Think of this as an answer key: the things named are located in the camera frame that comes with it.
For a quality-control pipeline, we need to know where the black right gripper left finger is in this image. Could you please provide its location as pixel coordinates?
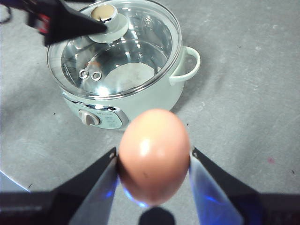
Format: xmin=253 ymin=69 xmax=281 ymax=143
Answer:
xmin=0 ymin=147 xmax=118 ymax=225

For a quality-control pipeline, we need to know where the glass lid with green knob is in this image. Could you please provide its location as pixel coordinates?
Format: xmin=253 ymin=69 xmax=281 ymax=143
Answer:
xmin=46 ymin=0 xmax=183 ymax=100

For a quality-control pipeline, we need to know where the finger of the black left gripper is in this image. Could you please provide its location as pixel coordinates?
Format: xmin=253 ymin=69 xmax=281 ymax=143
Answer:
xmin=44 ymin=0 xmax=108 ymax=46

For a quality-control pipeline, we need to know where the pale green electric pot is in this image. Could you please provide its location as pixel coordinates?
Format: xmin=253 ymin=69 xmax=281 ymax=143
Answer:
xmin=46 ymin=0 xmax=202 ymax=132

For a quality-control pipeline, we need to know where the pale bluish-white flat object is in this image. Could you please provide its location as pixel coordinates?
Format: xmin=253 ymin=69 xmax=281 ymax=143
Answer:
xmin=0 ymin=170 xmax=31 ymax=193

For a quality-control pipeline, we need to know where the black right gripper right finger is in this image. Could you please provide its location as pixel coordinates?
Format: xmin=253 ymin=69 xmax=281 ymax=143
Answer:
xmin=188 ymin=146 xmax=300 ymax=225

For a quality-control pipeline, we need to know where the black cable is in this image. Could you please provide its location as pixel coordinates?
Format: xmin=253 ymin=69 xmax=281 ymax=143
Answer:
xmin=0 ymin=4 xmax=13 ymax=24

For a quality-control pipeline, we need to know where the brown egg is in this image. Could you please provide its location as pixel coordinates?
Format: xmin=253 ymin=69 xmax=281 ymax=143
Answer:
xmin=118 ymin=108 xmax=191 ymax=207

